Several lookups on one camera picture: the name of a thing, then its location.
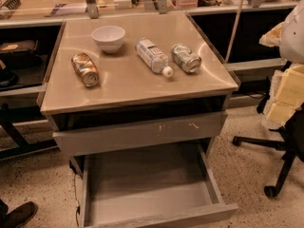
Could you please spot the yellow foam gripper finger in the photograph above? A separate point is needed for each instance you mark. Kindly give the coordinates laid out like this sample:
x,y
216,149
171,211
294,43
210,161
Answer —
x,y
286,96
272,37

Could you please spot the orange soda can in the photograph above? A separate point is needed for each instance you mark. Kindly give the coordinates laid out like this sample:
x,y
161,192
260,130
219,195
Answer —
x,y
85,69

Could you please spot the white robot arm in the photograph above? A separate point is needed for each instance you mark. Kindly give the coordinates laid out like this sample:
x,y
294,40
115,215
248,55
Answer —
x,y
292,36

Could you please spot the green soda can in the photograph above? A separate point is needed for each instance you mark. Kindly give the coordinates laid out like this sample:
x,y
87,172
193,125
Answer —
x,y
185,58

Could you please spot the grey drawer cabinet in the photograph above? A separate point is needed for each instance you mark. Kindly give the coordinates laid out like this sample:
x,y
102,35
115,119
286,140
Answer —
x,y
131,106

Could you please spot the open middle drawer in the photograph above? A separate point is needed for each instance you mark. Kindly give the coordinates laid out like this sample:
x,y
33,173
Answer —
x,y
160,186

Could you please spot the white pole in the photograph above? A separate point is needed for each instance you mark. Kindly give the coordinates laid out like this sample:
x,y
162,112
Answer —
x,y
234,31

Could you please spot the clear plastic water bottle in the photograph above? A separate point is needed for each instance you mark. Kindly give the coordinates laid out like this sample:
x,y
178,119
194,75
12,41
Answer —
x,y
156,60

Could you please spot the white bowl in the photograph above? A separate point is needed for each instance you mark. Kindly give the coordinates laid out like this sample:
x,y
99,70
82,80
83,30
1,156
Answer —
x,y
108,39

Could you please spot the purple white paper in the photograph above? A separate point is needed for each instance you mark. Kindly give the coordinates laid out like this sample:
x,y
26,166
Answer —
x,y
69,9

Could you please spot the dark bag on shelf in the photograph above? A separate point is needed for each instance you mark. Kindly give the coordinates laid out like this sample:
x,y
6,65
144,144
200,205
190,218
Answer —
x,y
18,49

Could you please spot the black spiral brush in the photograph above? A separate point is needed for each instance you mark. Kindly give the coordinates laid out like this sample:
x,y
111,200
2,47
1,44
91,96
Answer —
x,y
8,8

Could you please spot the dark shoe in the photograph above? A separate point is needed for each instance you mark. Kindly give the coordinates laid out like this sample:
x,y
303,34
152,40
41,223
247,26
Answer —
x,y
19,216

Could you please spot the left metal bracket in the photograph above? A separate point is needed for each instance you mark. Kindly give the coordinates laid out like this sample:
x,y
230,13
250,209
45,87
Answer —
x,y
92,9

